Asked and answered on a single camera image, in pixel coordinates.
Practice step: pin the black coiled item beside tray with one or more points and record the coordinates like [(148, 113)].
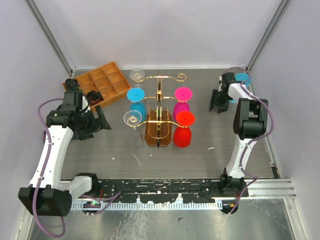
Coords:
[(71, 84)]

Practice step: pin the clear rear wine glass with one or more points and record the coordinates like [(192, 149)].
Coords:
[(137, 75)]

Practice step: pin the red plastic wine glass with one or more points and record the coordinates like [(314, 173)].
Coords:
[(182, 135)]

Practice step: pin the gold wire wine glass rack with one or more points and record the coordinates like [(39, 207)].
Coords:
[(159, 121)]

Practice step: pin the black coiled item on tray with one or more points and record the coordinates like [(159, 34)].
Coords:
[(94, 97)]

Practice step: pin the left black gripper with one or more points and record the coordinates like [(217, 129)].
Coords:
[(99, 123)]

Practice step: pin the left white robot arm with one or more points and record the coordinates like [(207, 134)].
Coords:
[(46, 195)]

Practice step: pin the clear front wine glass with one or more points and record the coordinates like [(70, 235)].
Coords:
[(133, 118)]

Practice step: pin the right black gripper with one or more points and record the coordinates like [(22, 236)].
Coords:
[(213, 100)]

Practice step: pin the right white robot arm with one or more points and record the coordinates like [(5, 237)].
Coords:
[(249, 125)]

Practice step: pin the light blue plastic wine glass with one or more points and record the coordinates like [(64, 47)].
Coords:
[(242, 80)]

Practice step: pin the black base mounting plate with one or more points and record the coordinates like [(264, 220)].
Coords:
[(160, 191)]

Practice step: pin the magenta plastic wine glass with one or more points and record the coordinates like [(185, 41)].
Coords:
[(183, 95)]

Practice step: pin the clear wine glass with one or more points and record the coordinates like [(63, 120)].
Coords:
[(133, 118), (137, 75)]

